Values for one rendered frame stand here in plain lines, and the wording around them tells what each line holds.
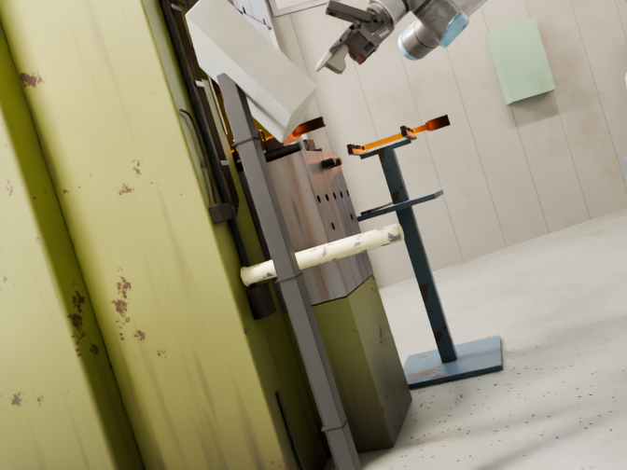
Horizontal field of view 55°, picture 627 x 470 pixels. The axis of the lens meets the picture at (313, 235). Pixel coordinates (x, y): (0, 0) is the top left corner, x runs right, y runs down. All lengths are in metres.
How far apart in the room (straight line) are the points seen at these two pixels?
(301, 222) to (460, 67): 3.85
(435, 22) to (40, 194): 1.13
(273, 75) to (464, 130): 4.21
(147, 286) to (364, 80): 3.79
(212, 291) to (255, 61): 0.65
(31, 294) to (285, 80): 0.95
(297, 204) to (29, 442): 1.01
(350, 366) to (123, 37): 1.10
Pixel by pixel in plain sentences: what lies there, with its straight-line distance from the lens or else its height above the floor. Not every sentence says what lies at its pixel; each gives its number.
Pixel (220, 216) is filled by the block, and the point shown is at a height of 0.79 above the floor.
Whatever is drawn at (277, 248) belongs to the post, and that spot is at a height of 0.67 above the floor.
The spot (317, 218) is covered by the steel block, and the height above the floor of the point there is 0.71.
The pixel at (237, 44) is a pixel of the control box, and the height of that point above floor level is 1.08.
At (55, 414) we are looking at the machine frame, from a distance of 1.86.
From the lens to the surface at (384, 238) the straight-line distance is 1.48.
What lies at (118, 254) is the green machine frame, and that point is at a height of 0.78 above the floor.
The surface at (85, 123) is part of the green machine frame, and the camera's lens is 1.77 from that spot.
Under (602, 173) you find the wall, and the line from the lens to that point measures 5.86.
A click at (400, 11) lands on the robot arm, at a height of 1.13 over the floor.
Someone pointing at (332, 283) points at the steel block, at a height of 0.52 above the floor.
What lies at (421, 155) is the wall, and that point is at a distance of 5.20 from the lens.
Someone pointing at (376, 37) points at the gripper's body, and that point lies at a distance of 1.55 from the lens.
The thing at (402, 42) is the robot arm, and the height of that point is 1.10.
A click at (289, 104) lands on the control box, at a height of 0.94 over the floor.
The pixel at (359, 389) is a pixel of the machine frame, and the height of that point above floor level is 0.19.
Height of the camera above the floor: 0.71
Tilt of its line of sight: 1 degrees down
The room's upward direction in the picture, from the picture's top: 17 degrees counter-clockwise
